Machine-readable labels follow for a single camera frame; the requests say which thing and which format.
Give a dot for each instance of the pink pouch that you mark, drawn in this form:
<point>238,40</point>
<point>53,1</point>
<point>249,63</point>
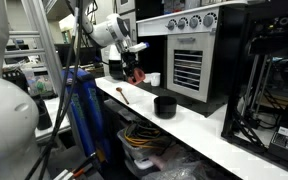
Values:
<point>167,158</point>

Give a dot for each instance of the black cup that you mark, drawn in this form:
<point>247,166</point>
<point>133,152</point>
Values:
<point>44,116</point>

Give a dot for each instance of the wooden spoon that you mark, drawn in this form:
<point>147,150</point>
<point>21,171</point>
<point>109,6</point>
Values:
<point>123,96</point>

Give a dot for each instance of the black bowl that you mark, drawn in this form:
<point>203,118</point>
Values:
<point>165,108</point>

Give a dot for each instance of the clear storage container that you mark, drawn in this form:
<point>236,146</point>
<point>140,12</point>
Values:
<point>39,83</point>

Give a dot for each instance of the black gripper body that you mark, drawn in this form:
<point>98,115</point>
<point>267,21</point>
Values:
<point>129,59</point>

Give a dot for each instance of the aluminium frame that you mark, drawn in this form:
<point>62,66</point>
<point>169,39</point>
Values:
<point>42,36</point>

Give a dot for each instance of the white toy kitchen unit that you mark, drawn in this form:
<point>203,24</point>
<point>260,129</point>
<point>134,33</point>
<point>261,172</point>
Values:
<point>197,33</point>

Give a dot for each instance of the pink cup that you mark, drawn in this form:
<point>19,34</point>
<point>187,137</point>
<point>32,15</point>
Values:
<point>138,77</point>

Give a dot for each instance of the clear plastic bag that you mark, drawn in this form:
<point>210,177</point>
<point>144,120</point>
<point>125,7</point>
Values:
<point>177,173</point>

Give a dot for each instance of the black printer frame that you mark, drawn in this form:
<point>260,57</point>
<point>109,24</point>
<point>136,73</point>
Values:
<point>277,83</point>

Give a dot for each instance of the white mug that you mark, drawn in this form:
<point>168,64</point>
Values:
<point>155,80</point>

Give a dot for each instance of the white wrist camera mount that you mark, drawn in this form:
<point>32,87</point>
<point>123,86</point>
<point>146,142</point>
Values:
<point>139,47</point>

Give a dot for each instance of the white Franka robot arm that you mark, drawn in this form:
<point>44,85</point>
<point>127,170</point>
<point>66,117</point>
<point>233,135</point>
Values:
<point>4,116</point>

